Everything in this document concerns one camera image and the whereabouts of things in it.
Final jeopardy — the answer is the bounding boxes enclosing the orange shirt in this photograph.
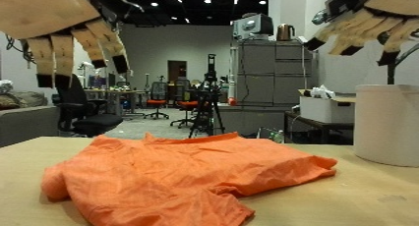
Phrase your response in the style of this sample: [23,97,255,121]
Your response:
[40,131,339,226]

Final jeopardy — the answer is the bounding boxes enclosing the white cardboard box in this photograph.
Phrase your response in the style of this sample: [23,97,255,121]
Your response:
[299,88,358,124]

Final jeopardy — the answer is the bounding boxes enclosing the grey sofa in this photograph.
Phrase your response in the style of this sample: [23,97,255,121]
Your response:
[0,91,60,147]

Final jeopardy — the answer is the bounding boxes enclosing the green potted plant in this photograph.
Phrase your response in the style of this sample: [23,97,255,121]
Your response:
[384,42,419,86]

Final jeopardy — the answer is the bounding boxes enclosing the dark side table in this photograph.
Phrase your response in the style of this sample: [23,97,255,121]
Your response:
[284,110,356,145]

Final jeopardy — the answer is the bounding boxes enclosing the white round plant pot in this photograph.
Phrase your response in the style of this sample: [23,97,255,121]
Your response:
[352,84,419,168]

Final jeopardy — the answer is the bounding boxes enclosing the brown door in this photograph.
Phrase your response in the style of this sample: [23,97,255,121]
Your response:
[168,59,188,83]

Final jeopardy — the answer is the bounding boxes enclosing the silver foil bundle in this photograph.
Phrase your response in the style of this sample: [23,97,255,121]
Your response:
[0,79,15,94]

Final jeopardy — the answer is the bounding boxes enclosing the silver cable plug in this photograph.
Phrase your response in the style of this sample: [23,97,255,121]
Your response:
[312,9,330,26]

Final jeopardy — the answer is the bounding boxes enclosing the office desk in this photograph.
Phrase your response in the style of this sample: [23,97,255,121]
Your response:
[84,87,148,117]

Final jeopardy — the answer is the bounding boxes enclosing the orange seat office chair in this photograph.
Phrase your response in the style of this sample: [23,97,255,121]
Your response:
[169,79,200,128]
[143,82,171,120]

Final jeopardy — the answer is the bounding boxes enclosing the grey low cabinet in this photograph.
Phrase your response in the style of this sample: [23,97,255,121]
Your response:
[215,102,303,139]

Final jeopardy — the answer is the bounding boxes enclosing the black camera tripod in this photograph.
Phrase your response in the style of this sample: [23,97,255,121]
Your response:
[187,53,227,140]

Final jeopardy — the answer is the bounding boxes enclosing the brown sofa cushion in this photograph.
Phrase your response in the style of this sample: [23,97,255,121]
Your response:
[0,91,48,110]

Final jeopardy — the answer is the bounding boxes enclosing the black office chair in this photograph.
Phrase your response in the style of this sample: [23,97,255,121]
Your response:
[51,73,124,138]

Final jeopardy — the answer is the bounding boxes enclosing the copper kettle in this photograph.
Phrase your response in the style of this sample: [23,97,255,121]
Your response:
[275,23,298,42]

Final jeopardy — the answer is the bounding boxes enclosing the grey box appliance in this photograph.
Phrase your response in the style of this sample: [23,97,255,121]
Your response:
[232,13,275,41]

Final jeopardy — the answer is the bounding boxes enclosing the white plastic bag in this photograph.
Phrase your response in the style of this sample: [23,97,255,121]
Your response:
[310,85,338,100]

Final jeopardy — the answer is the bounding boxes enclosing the grey filing cabinet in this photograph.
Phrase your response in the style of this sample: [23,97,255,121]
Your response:
[235,38,319,107]

